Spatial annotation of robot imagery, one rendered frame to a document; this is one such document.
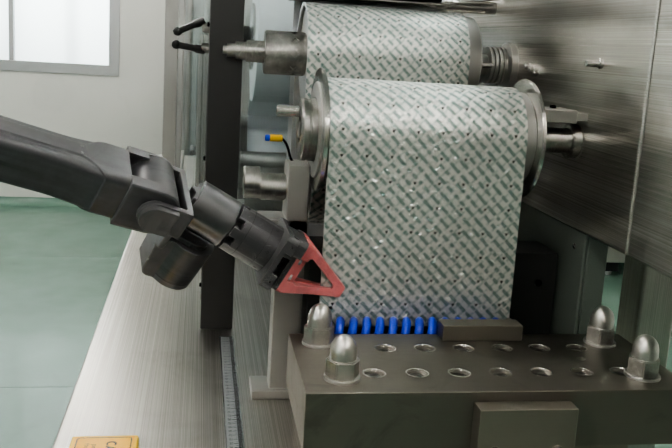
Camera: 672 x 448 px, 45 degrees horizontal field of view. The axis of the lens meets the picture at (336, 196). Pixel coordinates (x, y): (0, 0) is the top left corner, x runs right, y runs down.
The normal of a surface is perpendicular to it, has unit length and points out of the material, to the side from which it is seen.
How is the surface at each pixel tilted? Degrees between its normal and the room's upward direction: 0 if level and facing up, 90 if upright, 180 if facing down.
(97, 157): 35
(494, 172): 90
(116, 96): 90
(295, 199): 90
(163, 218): 118
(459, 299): 90
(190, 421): 0
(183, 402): 0
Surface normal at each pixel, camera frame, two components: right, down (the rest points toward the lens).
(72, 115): 0.16, 0.19
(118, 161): 0.53, -0.72
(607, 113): -0.99, -0.03
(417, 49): 0.17, -0.07
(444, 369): 0.06, -0.98
